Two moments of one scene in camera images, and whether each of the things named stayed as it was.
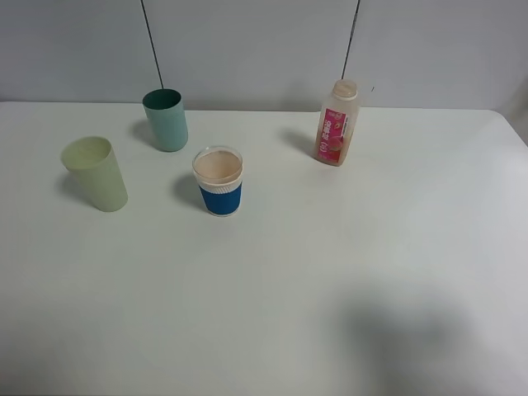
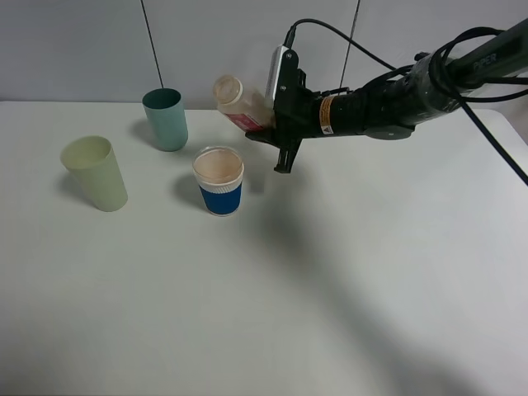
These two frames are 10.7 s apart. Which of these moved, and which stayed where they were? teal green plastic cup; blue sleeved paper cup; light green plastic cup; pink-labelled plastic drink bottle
Moved: pink-labelled plastic drink bottle
Stayed: light green plastic cup; blue sleeved paper cup; teal green plastic cup
